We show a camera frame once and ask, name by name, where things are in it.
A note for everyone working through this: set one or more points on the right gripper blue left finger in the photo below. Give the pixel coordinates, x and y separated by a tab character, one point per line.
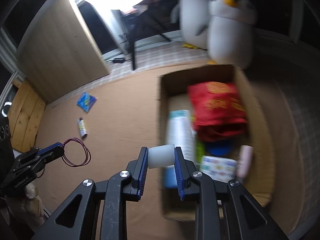
138	169

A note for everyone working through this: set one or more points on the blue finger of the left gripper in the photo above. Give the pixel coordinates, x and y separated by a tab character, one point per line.
51	152

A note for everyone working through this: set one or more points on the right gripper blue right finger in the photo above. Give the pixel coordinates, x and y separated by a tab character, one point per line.
187	189

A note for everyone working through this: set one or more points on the small white jar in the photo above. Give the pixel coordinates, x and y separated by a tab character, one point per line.
161	156

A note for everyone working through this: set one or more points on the green cream tube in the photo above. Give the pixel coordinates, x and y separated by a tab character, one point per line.
198	145

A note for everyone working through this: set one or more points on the white tissue pack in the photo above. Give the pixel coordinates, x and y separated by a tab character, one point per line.
220	169

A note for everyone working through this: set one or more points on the white bottle blue cap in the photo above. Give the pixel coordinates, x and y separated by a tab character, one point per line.
179	133

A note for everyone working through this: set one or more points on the blue round lid jar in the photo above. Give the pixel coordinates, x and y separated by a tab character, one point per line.
218	149

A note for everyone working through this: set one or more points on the pink tube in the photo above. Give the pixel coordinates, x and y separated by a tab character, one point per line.
244	161

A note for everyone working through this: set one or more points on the red fabric bag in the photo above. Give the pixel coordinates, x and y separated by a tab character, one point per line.
218	111

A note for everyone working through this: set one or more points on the small lighter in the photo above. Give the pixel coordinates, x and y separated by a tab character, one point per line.
81	127

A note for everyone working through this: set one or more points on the pine wood nightstand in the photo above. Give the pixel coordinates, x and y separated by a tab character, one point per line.
25	114

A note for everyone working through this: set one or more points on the blue snack packet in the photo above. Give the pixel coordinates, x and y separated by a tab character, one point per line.
86	101

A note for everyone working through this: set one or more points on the cardboard box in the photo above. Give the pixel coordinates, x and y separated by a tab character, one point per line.
173	86

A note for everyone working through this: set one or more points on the light wooden headboard panel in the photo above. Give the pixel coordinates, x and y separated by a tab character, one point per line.
61	54

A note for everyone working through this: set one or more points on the plaid bedsheet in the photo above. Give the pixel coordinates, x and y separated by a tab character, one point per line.
301	92

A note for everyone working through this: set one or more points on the black tripod stand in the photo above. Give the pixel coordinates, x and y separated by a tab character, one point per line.
135	23

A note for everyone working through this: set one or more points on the front white penguin plush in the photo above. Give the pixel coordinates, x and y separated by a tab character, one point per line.
230	32

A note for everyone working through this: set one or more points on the white penguin plush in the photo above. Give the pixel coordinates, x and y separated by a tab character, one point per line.
230	32
191	15

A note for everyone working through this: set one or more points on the rear white penguin plush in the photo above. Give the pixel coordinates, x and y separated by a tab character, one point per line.
191	15

